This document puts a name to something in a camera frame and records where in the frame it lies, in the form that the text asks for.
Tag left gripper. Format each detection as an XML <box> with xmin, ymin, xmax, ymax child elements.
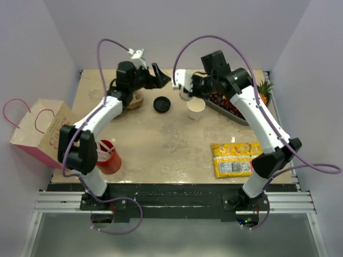
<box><xmin>130</xmin><ymin>63</ymin><xmax>171</xmax><ymax>93</ymax></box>

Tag white paper cup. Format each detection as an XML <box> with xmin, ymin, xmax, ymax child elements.
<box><xmin>187</xmin><ymin>98</ymin><xmax>206</xmax><ymax>121</ymax></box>
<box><xmin>179</xmin><ymin>90</ymin><xmax>192</xmax><ymax>102</ymax></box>

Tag cardboard cup carrier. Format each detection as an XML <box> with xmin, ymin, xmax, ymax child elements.
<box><xmin>123</xmin><ymin>90</ymin><xmax>144</xmax><ymax>112</ymax></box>

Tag brown paper bag pink handles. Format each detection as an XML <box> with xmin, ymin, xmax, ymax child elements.
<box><xmin>2</xmin><ymin>99</ymin><xmax>77</xmax><ymax>169</ymax></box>

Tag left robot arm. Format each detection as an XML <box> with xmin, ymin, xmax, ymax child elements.
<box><xmin>57</xmin><ymin>61</ymin><xmax>171</xmax><ymax>210</ymax></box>

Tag black coffee lid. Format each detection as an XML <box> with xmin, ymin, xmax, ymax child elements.
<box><xmin>153</xmin><ymin>96</ymin><xmax>171</xmax><ymax>114</ymax></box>

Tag grey fruit tray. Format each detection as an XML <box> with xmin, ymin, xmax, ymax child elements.
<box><xmin>203</xmin><ymin>85</ymin><xmax>272</xmax><ymax>126</ymax></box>

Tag dark red grapes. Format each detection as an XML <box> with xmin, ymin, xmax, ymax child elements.
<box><xmin>209</xmin><ymin>93</ymin><xmax>244</xmax><ymax>119</ymax></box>

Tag toy pineapple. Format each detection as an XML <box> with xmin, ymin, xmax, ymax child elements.
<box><xmin>257</xmin><ymin>80</ymin><xmax>274</xmax><ymax>106</ymax></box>

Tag yellow snack bag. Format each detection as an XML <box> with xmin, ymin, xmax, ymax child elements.
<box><xmin>211</xmin><ymin>142</ymin><xmax>262</xmax><ymax>178</ymax></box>

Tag white wrapped straws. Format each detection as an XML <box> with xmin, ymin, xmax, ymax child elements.
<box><xmin>96</xmin><ymin>141</ymin><xmax>115</xmax><ymax>162</ymax></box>

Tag red straw holder cup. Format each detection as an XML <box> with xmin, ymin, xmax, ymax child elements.
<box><xmin>97</xmin><ymin>139</ymin><xmax>122</xmax><ymax>175</ymax></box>

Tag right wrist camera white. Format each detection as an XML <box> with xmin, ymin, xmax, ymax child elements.
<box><xmin>172</xmin><ymin>69</ymin><xmax>193</xmax><ymax>93</ymax></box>

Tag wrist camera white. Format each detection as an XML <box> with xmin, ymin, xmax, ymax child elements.
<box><xmin>128</xmin><ymin>49</ymin><xmax>147</xmax><ymax>69</ymax></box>
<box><xmin>172</xmin><ymin>69</ymin><xmax>193</xmax><ymax>93</ymax></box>

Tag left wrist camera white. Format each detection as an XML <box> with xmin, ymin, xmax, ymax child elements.
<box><xmin>128</xmin><ymin>49</ymin><xmax>147</xmax><ymax>69</ymax></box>

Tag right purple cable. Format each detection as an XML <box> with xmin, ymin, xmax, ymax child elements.
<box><xmin>172</xmin><ymin>35</ymin><xmax>342</xmax><ymax>231</ymax></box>

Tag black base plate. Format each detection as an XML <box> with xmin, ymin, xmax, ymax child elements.
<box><xmin>47</xmin><ymin>184</ymin><xmax>295</xmax><ymax>223</ymax></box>

